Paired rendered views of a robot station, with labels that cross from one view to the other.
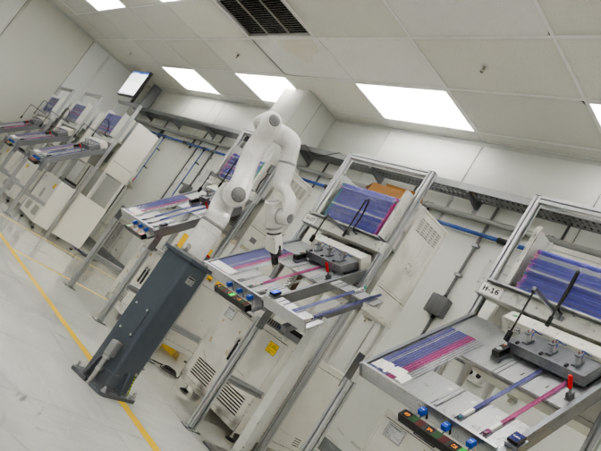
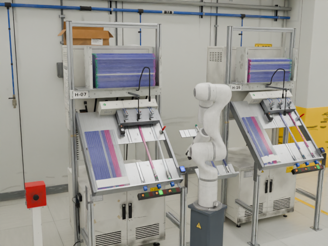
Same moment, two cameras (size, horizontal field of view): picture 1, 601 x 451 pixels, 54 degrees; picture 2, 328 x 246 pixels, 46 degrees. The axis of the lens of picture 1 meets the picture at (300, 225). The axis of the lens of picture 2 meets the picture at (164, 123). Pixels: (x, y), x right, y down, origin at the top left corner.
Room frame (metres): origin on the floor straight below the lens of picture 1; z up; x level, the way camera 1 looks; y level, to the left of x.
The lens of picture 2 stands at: (2.58, 2.74, 1.72)
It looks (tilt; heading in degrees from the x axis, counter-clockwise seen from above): 11 degrees down; 283
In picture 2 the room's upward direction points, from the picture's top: straight up
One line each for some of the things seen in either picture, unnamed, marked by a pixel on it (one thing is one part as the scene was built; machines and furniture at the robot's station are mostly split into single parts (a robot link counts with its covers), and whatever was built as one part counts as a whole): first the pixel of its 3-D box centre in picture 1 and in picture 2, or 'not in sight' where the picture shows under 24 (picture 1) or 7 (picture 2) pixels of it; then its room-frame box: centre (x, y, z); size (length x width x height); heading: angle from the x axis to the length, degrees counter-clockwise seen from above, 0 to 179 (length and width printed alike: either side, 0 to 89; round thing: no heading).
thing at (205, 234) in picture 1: (200, 241); (207, 192); (2.85, 0.35, 0.79); 0.19 x 0.19 x 0.18
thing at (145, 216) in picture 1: (177, 256); not in sight; (4.77, 0.68, 0.66); 1.01 x 0.73 x 1.31; 128
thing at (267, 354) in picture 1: (264, 383); (115, 205); (3.75, -0.34, 0.31); 0.70 x 0.65 x 0.62; 38
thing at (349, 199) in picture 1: (364, 211); (124, 70); (3.63, -0.28, 1.52); 0.51 x 0.13 x 0.27; 38
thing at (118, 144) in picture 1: (91, 168); not in sight; (7.45, 2.55, 0.95); 1.36 x 0.82 x 1.90; 128
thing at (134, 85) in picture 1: (137, 87); not in sight; (7.36, 2.67, 2.10); 0.58 x 0.14 x 0.41; 38
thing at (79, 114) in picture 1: (61, 151); not in sight; (8.60, 3.45, 0.95); 1.37 x 0.82 x 1.90; 128
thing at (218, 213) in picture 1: (224, 204); (203, 160); (2.88, 0.37, 1.00); 0.19 x 0.12 x 0.24; 20
